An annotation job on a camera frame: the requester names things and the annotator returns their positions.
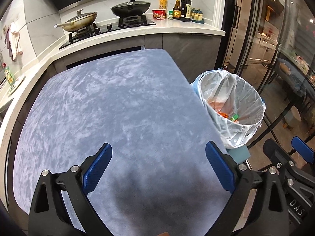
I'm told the hanging pink dish towel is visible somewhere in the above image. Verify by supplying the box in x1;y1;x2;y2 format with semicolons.
5;22;23;61

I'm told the dark soy sauce bottle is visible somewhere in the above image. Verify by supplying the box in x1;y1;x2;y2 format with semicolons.
181;0;192;22

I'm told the black wok with lid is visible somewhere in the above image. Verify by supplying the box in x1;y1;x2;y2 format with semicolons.
110;0;151;18

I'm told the teal stool under bin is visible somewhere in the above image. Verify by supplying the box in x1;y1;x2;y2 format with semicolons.
227;145;250;164

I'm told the teal condiment jar rack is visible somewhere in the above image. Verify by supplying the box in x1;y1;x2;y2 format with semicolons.
190;8;205;23

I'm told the small green spice jar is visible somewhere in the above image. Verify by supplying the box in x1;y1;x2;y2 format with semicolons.
168;11;173;20

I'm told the brown sauce bottle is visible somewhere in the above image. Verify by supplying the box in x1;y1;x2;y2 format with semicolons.
172;0;182;20

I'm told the beige wok with lid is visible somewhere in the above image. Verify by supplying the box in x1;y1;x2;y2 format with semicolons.
54;9;98;32

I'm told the green dish soap bottle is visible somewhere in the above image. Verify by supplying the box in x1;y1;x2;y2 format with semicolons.
3;63;16;86

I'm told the yellow seasoning packet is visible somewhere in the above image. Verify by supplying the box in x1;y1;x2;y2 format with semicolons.
159;0;168;10

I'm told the trash bin with plastic liner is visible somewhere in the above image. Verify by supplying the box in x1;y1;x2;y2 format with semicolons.
191;70;266;149

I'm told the green wasabi box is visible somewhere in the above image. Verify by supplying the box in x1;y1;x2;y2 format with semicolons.
229;114;239;122

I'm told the orange wrapper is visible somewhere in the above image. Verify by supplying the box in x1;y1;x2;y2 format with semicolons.
207;98;239;123

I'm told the red instant noodle cup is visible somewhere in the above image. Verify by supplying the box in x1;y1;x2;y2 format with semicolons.
152;9;167;20

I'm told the glass sliding door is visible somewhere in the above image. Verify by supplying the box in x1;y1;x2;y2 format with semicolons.
220;0;314;169

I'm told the black gas stove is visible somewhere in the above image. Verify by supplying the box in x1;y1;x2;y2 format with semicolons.
59;14;157;49

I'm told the white plate on counter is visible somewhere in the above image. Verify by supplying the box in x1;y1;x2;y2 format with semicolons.
6;76;26;96

